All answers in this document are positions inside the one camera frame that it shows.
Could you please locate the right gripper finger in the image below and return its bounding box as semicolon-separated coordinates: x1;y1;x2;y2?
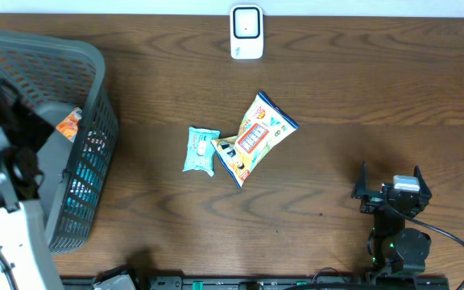
413;165;431;196
354;162;367;193

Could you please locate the yellow snack bag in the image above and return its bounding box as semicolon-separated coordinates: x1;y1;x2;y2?
211;91;300;189

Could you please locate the teal wet wipes pack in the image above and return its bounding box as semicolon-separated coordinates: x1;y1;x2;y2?
183;126;221;176

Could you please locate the orange snack packet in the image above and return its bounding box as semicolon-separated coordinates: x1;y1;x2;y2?
56;107;82;143

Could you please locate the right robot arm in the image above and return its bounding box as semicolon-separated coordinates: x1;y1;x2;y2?
351;164;432;283

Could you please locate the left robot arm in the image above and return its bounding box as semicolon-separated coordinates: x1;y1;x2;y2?
0;79;63;290

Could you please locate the white barcode scanner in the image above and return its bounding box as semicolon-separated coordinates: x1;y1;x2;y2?
230;5;264;60

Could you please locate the grey plastic shopping basket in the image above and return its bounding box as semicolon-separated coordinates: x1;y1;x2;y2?
0;31;118;254

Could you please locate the black mounting rail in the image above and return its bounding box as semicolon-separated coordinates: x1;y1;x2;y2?
60;265;450;290

